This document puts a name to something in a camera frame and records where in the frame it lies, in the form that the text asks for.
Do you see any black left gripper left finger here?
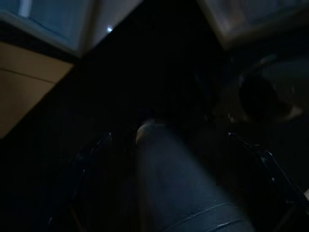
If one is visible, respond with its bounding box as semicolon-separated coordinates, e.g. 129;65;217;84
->
33;131;113;232

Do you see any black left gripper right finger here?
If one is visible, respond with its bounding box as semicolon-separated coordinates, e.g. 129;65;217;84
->
226;132;309;232

